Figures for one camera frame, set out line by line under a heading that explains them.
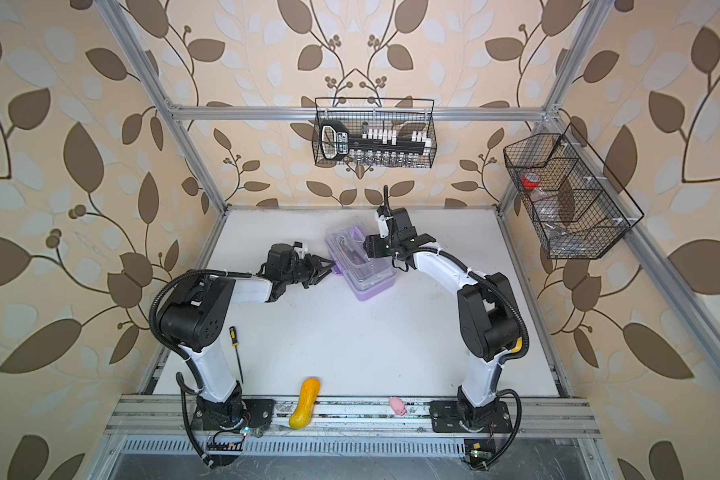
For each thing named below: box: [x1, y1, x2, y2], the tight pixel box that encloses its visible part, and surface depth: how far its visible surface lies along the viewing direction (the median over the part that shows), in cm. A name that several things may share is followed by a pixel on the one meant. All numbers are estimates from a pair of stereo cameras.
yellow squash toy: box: [288, 377, 321, 429], surface depth 75 cm
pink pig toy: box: [389, 396, 407, 416], surface depth 77 cm
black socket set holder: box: [320, 123, 433, 164], surface depth 86 cm
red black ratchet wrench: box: [339, 235, 366, 264], surface depth 97 cm
